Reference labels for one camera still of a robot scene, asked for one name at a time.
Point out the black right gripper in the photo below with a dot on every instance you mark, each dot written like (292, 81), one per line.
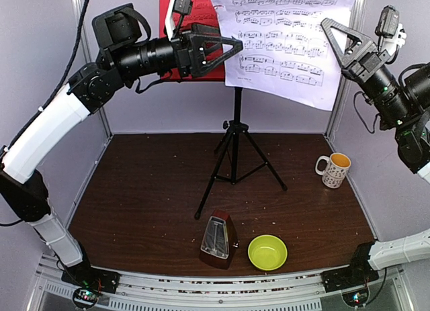
(359, 59)

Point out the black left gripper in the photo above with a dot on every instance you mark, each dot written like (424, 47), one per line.
(191, 57)

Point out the red sheet music paper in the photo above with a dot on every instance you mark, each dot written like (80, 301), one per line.
(202, 12)

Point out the white sheet music paper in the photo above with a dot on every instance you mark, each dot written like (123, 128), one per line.
(285, 51)

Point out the black perforated music stand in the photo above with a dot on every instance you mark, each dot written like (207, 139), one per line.
(229, 147)

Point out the wooden metronome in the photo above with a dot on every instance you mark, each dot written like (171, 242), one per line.
(220, 241)

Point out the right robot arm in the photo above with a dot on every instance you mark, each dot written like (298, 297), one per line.
(403, 104)

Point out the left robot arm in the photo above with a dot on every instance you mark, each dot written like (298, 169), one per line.
(126, 53)

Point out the white patterned mug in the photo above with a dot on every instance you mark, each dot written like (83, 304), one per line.
(335, 171)

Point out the green bowl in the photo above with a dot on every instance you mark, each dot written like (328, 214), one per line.
(267, 252)

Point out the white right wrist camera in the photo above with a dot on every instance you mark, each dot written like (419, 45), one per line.
(390, 32)

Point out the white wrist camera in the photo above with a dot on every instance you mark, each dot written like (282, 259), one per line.
(181, 7)
(390, 32)

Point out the right aluminium frame post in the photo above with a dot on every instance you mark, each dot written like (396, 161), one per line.
(356, 23)

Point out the aluminium frame post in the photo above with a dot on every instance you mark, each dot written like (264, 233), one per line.
(356, 23)
(80, 11)

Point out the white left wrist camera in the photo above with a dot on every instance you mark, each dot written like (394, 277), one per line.
(181, 7)

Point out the left aluminium frame post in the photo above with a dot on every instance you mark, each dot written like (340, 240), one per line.
(80, 11)

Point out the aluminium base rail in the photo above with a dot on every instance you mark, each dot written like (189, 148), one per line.
(291, 291)

